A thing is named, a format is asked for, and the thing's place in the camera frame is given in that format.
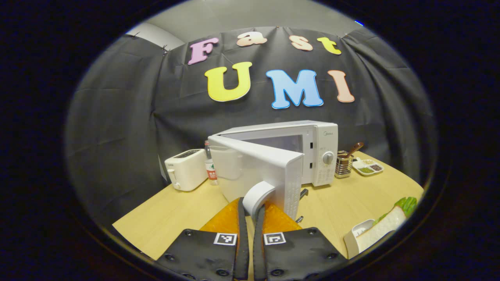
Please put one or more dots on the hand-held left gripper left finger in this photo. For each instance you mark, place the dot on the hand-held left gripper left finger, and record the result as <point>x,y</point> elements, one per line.
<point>243,242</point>

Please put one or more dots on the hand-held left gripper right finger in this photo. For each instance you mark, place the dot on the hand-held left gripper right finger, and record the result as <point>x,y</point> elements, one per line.
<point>258,242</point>

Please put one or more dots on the white microwave oven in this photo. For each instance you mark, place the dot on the white microwave oven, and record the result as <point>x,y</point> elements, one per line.
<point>273,168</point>

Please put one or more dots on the sandwich with lettuce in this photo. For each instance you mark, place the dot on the sandwich with lettuce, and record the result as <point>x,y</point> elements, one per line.
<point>384,226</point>

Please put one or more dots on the clear bottle with red label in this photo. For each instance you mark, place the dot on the clear bottle with red label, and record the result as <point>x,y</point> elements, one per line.
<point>211,171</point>

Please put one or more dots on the white toaster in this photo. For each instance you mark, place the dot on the white toaster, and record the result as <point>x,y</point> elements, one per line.
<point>187,169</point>

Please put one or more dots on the white ridged tray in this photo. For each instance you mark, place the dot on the white ridged tray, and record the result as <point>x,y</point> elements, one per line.
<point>353,238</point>

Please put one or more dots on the metal utensil holder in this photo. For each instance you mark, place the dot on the metal utensil holder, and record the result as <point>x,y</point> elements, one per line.
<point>343,168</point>

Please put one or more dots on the white divided condiment dish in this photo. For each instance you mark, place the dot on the white divided condiment dish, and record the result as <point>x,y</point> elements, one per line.
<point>368,168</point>

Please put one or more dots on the wooden spoon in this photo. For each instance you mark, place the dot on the wooden spoon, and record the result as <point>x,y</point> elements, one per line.
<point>353,149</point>

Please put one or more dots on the black backdrop cloth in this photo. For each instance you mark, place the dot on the black backdrop cloth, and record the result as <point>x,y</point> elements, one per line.
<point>125,117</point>

